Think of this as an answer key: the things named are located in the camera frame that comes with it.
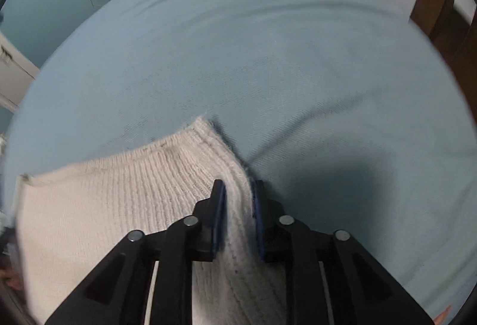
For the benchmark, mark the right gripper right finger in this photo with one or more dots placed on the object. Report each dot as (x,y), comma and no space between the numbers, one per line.
(329,278)

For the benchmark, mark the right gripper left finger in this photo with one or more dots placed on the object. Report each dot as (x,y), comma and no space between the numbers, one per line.
(148,278)

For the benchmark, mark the cream knitted sweater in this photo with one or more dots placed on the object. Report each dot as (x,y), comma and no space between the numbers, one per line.
(69,219)

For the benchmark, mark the light blue bed sheet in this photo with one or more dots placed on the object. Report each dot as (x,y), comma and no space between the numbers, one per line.
(343,107)

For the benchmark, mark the white door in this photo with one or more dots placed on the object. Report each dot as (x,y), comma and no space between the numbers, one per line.
(16,75)

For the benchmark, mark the brown wooden chair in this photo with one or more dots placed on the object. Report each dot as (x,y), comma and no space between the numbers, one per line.
(454,38)

